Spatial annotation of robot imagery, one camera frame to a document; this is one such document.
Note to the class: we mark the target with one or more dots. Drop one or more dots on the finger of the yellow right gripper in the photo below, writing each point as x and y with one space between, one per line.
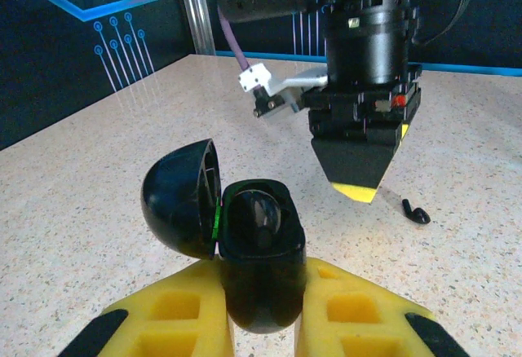
350 165
404 133

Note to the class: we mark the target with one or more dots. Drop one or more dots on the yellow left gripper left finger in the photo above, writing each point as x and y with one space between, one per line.
163 324

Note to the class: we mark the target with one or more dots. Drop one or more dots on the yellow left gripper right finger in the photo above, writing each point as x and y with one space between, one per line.
367 324

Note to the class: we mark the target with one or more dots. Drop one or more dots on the black earbud charging case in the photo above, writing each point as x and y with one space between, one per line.
175 198

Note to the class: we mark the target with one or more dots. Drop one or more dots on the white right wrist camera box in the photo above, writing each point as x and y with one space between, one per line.
255 76

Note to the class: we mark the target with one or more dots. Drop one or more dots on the aluminium frame post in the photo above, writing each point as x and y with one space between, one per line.
197 14

